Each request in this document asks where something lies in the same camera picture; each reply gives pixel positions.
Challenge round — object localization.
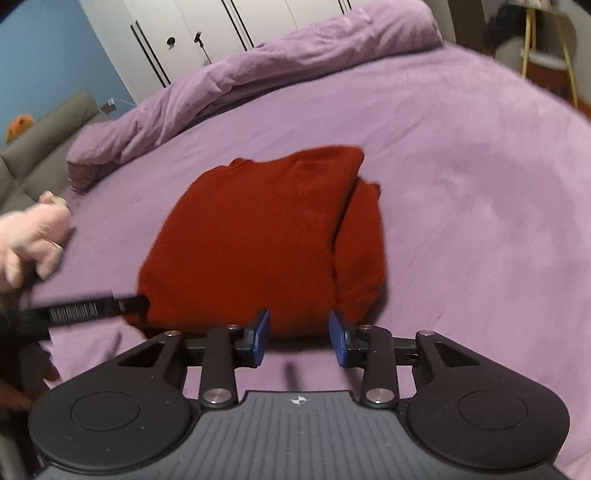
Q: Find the white wardrobe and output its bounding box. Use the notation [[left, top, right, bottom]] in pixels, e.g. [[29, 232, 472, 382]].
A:
[[80, 0, 362, 103]]

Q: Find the purple rolled duvet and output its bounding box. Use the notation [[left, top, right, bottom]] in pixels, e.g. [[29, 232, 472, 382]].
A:
[[66, 1, 443, 193]]

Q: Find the red knitted sweater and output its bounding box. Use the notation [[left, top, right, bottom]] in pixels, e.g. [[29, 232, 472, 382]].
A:
[[126, 146, 387, 338]]

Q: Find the white charger with cable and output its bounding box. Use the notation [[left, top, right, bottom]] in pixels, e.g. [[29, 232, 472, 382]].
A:
[[100, 97, 136, 115]]

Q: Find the dark clothes pile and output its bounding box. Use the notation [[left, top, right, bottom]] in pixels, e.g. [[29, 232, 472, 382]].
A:
[[483, 3, 526, 56]]

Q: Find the orange small toy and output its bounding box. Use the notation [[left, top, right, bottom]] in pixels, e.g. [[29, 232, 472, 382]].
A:
[[5, 114, 34, 144]]

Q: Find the grey headboard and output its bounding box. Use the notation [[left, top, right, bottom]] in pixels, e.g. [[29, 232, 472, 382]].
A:
[[1, 88, 108, 214]]

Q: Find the yellow leg side table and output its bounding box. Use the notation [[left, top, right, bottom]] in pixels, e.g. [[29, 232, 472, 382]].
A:
[[507, 1, 579, 108]]

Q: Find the pink plush toy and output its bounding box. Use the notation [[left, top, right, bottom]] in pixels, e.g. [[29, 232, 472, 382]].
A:
[[1, 191, 71, 293]]

